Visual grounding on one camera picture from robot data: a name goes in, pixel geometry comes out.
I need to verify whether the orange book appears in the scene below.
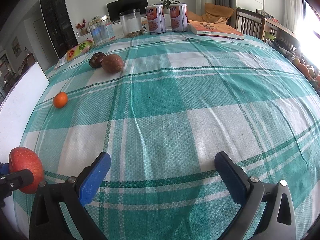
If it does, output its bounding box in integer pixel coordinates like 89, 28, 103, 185
188, 20, 244, 40

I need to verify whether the white foam board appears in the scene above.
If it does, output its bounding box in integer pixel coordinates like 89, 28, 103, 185
0, 61, 51, 215

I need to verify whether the orange cushion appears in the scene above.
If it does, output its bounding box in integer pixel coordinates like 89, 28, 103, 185
187, 3, 234, 24

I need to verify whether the dark purple passion fruit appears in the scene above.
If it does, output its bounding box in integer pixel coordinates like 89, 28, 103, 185
89, 52, 106, 69

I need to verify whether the orange tangerine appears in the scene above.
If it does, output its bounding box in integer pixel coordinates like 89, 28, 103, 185
53, 92, 68, 108

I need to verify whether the left orange tin can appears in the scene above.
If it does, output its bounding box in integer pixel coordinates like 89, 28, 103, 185
145, 4, 165, 34

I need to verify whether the black television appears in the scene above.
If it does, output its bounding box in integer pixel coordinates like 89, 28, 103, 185
107, 0, 148, 22

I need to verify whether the wooden chair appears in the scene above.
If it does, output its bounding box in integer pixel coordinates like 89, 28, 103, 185
236, 8, 266, 40

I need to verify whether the teal white plaid tablecloth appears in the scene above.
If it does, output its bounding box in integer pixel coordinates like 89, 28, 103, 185
21, 32, 319, 239

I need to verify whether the orange tin can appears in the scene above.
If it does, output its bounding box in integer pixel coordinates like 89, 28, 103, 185
145, 4, 165, 34
169, 3, 188, 32

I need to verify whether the green potted plant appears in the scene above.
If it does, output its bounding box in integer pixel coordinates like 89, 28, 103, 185
159, 0, 180, 14

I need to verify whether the right orange tin can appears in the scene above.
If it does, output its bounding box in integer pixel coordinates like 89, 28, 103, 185
169, 3, 188, 32

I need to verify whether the red apple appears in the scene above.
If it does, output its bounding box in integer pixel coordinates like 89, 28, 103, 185
8, 147, 45, 195

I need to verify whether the clear jar black lid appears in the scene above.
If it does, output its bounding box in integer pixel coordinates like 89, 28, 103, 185
119, 9, 144, 38

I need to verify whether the white tv cabinet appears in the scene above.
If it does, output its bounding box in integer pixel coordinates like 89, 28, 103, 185
76, 14, 171, 44

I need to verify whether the clear jar gold lid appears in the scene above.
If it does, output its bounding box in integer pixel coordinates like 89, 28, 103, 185
88, 15, 116, 46

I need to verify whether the brown sweet potato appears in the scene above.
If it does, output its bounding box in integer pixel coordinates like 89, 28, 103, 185
101, 54, 124, 74

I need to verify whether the fruit print pillow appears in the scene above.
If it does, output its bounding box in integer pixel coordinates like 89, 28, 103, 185
66, 40, 94, 62

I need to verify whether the red flower vase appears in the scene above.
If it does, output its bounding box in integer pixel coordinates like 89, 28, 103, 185
75, 18, 88, 36

